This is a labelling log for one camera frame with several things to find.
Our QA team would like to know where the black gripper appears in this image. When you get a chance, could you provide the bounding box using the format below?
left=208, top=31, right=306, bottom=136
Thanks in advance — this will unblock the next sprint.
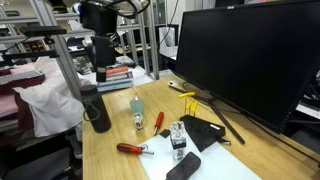
left=80, top=0, right=118, bottom=83

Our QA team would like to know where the stack of books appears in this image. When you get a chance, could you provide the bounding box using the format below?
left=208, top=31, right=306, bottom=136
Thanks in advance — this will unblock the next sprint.
left=96, top=65, right=135, bottom=93

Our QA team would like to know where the black water bottle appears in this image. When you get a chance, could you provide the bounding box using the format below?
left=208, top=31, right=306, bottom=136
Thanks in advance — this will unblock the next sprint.
left=79, top=84, right=113, bottom=134

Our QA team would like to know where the teal plastic cup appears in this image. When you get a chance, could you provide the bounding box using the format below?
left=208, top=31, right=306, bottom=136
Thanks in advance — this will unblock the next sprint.
left=129, top=98, right=145, bottom=116

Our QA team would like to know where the white cloth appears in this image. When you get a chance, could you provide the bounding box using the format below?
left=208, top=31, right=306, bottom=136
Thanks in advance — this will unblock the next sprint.
left=12, top=55, right=93, bottom=138

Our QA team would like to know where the maroon keyboard case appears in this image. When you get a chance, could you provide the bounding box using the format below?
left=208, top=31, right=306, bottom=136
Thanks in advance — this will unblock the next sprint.
left=0, top=69, right=46, bottom=95

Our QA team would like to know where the small black square block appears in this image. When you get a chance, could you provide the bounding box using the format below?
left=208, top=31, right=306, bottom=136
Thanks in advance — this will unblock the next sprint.
left=158, top=128, right=171, bottom=139

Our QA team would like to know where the tall clear glass bottle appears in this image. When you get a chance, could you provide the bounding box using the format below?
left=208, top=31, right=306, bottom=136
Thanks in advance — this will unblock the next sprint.
left=168, top=120, right=188, bottom=160

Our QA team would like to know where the black wedge tool holder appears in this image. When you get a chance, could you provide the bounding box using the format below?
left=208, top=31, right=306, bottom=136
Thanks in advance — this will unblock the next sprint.
left=179, top=114, right=227, bottom=153

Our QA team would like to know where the black office chair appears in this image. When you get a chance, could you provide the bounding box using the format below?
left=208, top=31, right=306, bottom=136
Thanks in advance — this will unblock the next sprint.
left=0, top=146, right=74, bottom=180

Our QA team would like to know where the black felt eraser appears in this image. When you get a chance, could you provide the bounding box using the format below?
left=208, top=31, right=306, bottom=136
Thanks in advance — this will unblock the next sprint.
left=165, top=151, right=202, bottom=180

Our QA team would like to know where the large black computer monitor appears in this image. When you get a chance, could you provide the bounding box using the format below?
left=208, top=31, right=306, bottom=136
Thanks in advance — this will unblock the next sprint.
left=173, top=0, right=320, bottom=134

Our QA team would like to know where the black monitor stand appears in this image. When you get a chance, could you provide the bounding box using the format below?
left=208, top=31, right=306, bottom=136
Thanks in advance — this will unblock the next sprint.
left=169, top=84, right=247, bottom=145

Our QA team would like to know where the white paper mat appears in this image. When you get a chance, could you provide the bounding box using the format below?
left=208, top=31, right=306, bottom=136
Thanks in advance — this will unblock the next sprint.
left=137, top=132, right=263, bottom=180

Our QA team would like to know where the aluminium frame rack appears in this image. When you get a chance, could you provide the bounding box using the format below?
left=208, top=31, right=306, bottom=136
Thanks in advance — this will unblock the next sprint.
left=0, top=0, right=161, bottom=101

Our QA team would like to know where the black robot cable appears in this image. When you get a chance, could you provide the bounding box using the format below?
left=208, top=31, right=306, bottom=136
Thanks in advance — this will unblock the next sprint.
left=103, top=0, right=151, bottom=20

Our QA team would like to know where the black bar camera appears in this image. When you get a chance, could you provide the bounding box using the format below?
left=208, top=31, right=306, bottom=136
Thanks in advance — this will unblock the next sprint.
left=19, top=25, right=68, bottom=38

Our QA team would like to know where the white desk cable grommet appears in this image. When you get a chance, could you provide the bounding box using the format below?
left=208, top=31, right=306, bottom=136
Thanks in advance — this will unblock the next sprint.
left=167, top=80, right=181, bottom=89

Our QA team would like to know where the yellow T-handle tool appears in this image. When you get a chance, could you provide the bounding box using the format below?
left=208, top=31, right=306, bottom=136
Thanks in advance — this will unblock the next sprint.
left=177, top=91, right=197, bottom=116

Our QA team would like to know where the red screwdriver with key ring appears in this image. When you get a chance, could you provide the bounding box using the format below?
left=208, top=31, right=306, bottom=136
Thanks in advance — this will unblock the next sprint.
left=116, top=142, right=155, bottom=156

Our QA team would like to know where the yellow handled tool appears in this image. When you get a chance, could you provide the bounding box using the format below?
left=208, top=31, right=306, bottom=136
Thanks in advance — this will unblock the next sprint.
left=191, top=100, right=200, bottom=117
left=185, top=99, right=195, bottom=116

